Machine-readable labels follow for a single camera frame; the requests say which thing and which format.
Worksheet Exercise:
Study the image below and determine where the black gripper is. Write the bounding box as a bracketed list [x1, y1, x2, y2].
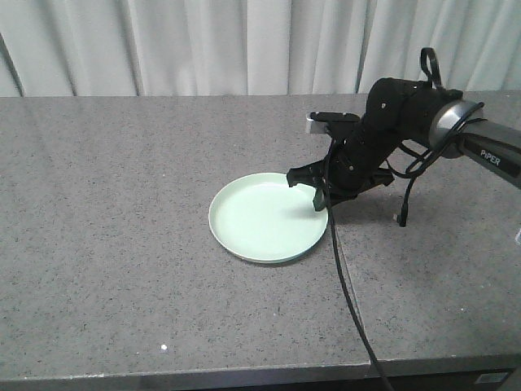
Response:
[286, 121, 399, 212]

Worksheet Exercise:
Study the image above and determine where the light green round plate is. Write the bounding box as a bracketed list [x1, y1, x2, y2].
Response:
[208, 173, 328, 264]

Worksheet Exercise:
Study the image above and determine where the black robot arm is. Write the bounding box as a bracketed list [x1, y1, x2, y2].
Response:
[287, 78, 520, 211]

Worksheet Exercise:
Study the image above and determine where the white pleated curtain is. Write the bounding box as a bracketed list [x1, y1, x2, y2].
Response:
[1, 1, 520, 97]

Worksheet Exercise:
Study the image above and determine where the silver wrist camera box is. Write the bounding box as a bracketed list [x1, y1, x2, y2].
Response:
[305, 112, 360, 134]

